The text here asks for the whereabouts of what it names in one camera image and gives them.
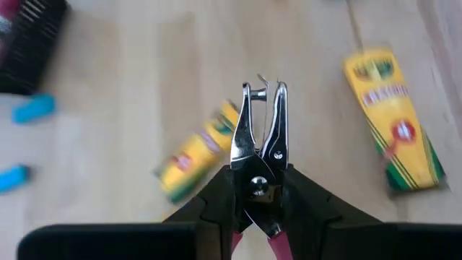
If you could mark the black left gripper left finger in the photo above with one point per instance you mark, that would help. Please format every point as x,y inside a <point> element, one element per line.
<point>202,216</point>

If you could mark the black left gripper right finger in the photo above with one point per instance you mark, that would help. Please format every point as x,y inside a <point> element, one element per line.
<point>325,231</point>

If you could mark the black slotted plastic basket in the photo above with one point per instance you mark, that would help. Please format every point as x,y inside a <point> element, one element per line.
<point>32,54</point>

